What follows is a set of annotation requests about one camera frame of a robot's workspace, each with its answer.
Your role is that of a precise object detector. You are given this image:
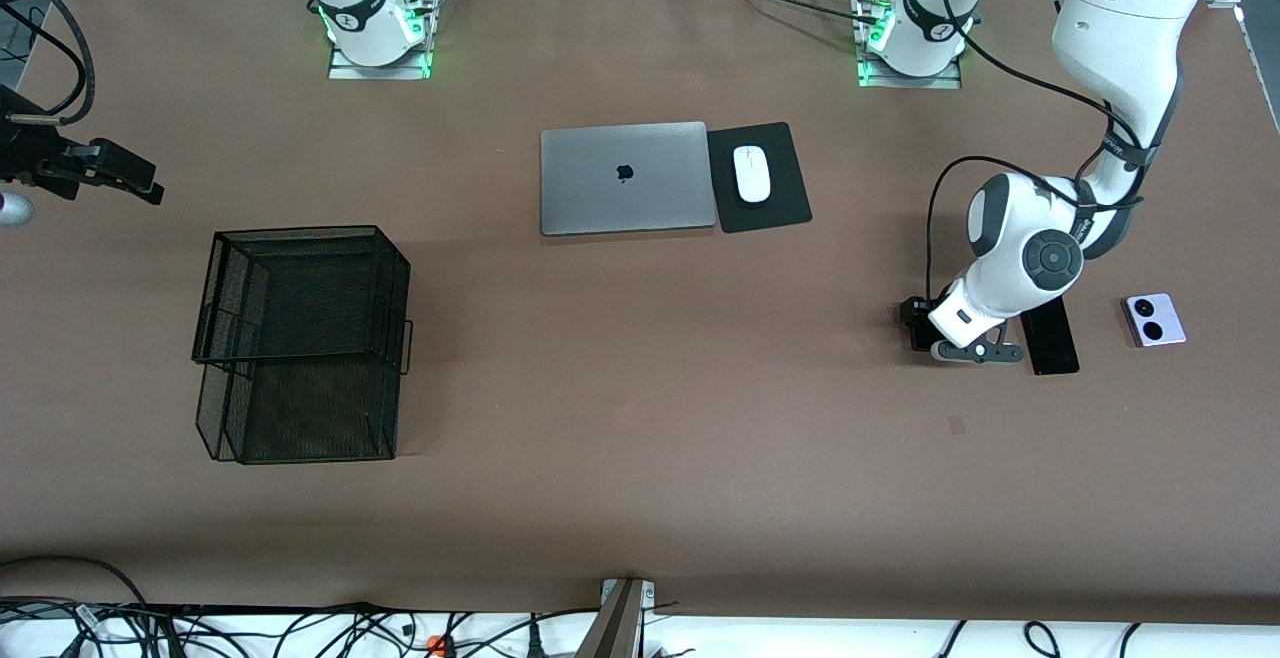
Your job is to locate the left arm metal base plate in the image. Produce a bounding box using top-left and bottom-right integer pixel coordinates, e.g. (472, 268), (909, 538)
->
(857, 53), (963, 91)

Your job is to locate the grey closed laptop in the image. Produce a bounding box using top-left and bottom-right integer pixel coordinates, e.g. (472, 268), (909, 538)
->
(540, 121), (719, 237)

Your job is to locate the long black smartphone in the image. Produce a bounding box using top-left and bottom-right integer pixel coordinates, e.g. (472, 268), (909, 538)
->
(1020, 298), (1081, 377)

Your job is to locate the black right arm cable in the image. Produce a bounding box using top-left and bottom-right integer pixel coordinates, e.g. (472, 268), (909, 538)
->
(0, 0), (96, 126)

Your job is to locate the grey metal camera post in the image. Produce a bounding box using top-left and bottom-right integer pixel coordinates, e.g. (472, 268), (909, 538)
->
(572, 576), (658, 658)

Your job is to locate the black wire mesh basket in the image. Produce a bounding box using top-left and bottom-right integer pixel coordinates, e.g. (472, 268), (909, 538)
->
(190, 225), (415, 466)

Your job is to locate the white computer mouse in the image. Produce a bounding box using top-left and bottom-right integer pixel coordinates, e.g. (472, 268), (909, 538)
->
(733, 145), (773, 204)

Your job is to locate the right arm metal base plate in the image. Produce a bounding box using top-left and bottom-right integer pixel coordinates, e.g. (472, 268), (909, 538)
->
(328, 38), (434, 81)

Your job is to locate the black mouse pad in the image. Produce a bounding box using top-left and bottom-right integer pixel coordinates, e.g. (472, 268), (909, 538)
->
(706, 121), (813, 235)

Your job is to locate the lavender flip phone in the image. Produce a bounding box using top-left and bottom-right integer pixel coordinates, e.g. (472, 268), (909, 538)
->
(1122, 293), (1188, 348)

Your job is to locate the grey floor cable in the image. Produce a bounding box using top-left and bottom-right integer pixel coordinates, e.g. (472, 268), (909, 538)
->
(0, 555), (151, 611)

